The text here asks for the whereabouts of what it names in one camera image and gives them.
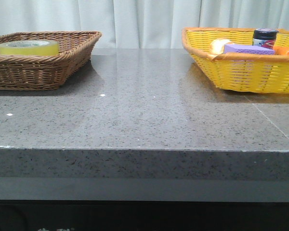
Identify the yellow-green packing tape roll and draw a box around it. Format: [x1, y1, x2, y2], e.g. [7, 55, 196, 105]
[0, 40, 59, 56]

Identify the white curtain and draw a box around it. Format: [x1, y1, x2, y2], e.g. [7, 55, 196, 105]
[0, 0, 289, 49]

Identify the bread roll croissant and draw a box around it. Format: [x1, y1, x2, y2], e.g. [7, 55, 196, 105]
[209, 38, 235, 55]

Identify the purple foam block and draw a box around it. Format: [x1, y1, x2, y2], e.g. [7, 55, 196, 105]
[223, 44, 275, 55]

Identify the yellow woven plastic basket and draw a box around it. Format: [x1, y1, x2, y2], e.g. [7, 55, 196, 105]
[182, 27, 289, 94]

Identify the brown wicker basket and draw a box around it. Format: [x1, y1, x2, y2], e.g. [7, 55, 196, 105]
[0, 31, 102, 90]

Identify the black lidded jar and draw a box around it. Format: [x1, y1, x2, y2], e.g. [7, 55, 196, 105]
[252, 28, 279, 49]

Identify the orange carrot toy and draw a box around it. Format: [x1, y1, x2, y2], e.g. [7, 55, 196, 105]
[273, 46, 289, 56]

